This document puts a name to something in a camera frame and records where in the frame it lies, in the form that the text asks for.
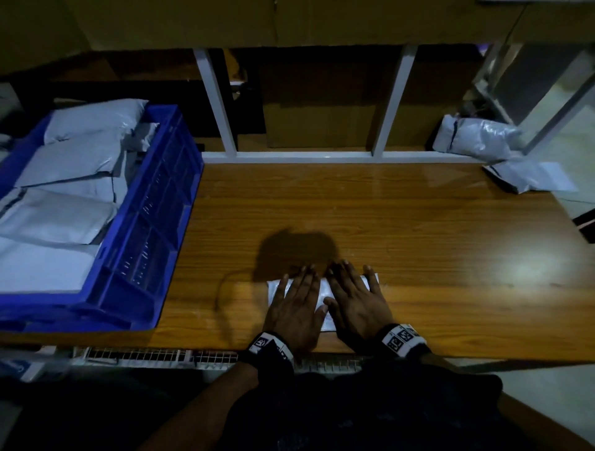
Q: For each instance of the person's right hand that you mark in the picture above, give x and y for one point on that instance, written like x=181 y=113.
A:
x=358 y=307

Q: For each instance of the person's left hand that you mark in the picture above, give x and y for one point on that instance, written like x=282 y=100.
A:
x=293 y=311

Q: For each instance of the blue plastic crate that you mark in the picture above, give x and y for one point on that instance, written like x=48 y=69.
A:
x=158 y=232

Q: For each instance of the packed white bags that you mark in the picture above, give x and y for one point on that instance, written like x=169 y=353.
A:
x=65 y=195

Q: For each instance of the person's right forearm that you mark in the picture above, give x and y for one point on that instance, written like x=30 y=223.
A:
x=502 y=414

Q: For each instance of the person's left forearm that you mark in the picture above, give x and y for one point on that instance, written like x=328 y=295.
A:
x=200 y=418

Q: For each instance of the wooden table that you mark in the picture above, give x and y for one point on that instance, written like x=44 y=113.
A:
x=418 y=251

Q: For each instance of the white metal shelf leg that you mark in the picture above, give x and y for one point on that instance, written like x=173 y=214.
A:
x=394 y=100
x=558 y=116
x=216 y=102

